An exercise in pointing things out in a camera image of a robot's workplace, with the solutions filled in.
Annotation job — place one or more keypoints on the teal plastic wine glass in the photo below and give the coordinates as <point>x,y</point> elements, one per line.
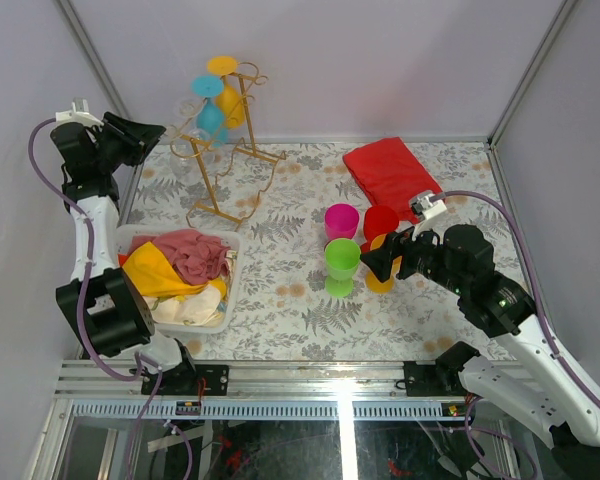
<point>211,118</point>

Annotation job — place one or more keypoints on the clear wine glass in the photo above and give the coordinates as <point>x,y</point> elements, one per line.
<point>183,158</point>

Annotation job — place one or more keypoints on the cream cloth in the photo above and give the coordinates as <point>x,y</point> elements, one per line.
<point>204,309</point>

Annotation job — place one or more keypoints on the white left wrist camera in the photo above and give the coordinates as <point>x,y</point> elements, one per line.
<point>78,113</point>

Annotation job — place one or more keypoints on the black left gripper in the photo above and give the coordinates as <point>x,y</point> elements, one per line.
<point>136,139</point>

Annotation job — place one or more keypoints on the grey cable duct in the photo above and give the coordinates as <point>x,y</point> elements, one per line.
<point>218,409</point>

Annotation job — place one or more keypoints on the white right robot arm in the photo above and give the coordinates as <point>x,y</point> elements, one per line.
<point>559,413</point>

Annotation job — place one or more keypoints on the white plastic basket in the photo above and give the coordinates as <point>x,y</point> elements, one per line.
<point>235,256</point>

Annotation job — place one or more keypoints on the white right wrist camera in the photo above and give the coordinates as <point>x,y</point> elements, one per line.
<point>428,208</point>

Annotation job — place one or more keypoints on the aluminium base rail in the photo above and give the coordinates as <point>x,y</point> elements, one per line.
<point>263,380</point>

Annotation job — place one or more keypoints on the green plastic wine glass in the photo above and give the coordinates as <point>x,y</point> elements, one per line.
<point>342,259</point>

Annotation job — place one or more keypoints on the red folded cloth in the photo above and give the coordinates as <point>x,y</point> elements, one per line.
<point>389,174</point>

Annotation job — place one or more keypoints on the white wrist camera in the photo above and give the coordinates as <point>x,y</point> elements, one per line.
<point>78,113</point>
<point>428,208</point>

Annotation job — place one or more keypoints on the pink crumpled cloth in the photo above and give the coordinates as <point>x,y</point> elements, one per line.
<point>194,256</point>

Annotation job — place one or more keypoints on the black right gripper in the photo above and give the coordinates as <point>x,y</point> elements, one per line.
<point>402,243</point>

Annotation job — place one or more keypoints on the yellow cloth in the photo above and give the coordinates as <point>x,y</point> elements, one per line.
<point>153,276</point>

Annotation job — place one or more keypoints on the orange plastic wine glass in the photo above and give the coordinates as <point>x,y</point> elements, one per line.
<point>371,281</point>
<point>229,101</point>

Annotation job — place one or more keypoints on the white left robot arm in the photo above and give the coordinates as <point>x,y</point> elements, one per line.
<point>100,303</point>

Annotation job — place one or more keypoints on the magenta plastic wine glass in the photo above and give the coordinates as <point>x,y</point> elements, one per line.
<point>341,221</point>

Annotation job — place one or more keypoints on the red plastic wine glass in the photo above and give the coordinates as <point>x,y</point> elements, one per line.
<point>378,220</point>

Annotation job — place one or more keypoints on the gold wire wine glass rack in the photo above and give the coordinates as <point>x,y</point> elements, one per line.
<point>218,162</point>

